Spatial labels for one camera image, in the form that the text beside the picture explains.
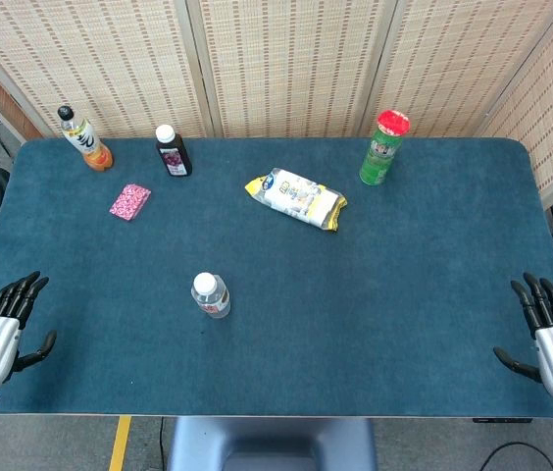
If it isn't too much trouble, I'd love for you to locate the orange juice bottle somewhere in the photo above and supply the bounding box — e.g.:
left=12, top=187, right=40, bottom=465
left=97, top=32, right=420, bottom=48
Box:
left=57, top=105, right=115, bottom=173

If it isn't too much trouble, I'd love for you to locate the yellow white snack package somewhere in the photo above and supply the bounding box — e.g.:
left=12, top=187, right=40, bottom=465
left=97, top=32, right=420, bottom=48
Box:
left=244, top=167, right=348, bottom=233

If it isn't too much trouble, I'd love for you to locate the clear plastic water bottle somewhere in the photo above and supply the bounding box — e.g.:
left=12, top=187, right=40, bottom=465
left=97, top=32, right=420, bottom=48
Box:
left=190, top=272, right=232, bottom=320

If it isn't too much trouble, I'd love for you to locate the black floor cable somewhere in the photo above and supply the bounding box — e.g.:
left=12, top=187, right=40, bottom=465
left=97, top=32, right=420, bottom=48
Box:
left=479, top=440, right=553, bottom=471

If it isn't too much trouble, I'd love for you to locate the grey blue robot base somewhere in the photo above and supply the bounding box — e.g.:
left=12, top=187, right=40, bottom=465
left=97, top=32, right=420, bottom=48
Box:
left=166, top=416, right=378, bottom=471

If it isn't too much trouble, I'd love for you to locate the blue felt table mat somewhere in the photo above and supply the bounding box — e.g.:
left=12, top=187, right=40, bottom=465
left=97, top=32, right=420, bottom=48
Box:
left=0, top=136, right=553, bottom=418

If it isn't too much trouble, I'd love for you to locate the pink patterned tissue pack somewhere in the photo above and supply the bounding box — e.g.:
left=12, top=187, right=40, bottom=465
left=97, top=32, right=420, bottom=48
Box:
left=108, top=183, right=152, bottom=222

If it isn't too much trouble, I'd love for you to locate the green chip can red lid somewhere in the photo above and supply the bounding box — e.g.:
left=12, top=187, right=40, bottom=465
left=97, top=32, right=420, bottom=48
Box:
left=358, top=109, right=412, bottom=186

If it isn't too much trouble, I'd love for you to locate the dark grape juice bottle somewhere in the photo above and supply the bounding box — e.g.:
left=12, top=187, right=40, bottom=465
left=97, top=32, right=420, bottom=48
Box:
left=154, top=124, right=193, bottom=179

